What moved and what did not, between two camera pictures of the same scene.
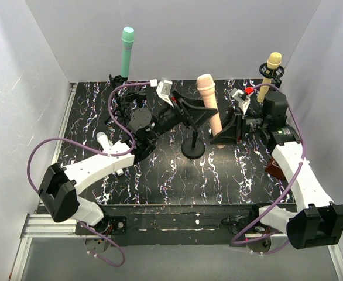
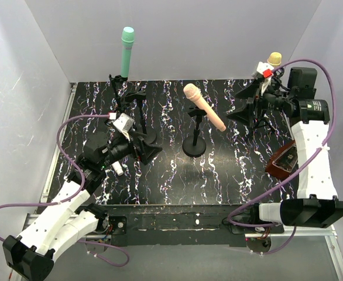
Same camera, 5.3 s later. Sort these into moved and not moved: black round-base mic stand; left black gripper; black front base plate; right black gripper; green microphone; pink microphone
Moved: right black gripper; left black gripper; pink microphone
Not moved: green microphone; black front base plate; black round-base mic stand
